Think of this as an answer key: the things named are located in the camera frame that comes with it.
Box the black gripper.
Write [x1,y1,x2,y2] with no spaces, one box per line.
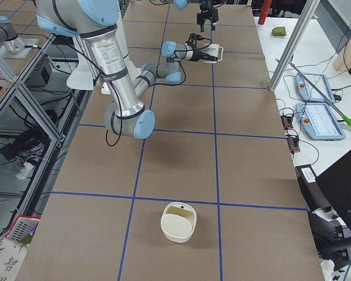
[190,50,205,61]
[197,0,218,32]

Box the white ribbed HOME mug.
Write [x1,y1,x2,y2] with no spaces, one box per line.
[201,43,224,64]

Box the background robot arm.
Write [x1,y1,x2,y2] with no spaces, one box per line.
[0,16,30,59]

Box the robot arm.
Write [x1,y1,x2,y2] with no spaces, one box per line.
[150,0,226,32]
[36,1,207,139]

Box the red bottle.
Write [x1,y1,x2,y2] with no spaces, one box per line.
[258,0,272,25]

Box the green cloth pouch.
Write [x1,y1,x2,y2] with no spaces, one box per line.
[271,26,287,37]

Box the upper orange black adapter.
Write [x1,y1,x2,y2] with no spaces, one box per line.
[281,114,294,130]

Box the orange black adapter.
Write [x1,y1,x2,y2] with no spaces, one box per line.
[281,114,294,130]
[287,135,300,154]

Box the upper teach pendant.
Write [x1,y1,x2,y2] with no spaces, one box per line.
[294,72,336,103]

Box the teach pendant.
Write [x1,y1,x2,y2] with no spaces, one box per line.
[294,72,336,103]
[296,102,346,141]

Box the lower orange black adapter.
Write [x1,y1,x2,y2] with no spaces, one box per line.
[287,135,300,154]

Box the lower teach pendant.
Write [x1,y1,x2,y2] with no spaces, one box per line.
[296,102,346,141]

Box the cream oval plastic container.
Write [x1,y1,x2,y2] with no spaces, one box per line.
[160,201,197,244]

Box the black office chair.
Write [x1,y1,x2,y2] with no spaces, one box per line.
[295,150,351,273]

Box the white plastic basket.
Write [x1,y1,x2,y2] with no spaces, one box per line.
[4,215,40,242]

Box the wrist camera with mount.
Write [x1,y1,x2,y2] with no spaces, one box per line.
[185,33,212,49]

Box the aluminium frame post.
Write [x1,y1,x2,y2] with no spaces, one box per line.
[269,0,320,92]

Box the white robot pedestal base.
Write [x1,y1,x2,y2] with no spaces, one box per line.
[67,37,99,90]

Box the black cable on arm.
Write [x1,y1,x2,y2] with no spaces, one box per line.
[67,40,129,146]

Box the grey box under frame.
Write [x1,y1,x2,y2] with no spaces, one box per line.
[25,56,52,87]

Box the green handled stick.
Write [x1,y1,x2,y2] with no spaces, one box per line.
[289,62,351,127]

